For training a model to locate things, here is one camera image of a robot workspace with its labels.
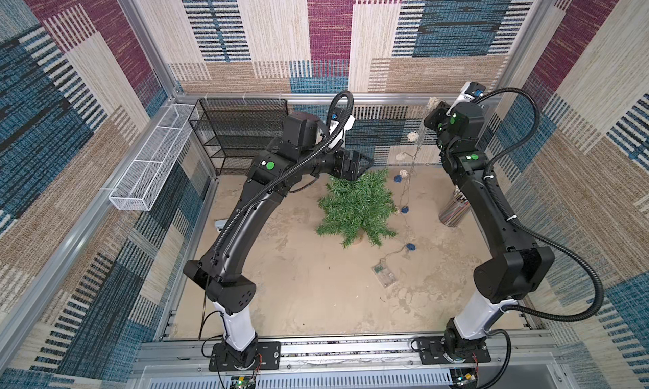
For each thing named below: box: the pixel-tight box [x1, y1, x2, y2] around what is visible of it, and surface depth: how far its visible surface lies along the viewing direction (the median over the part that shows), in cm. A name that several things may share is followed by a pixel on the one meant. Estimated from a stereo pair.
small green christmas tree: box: [315, 169, 399, 249], surface depth 76 cm
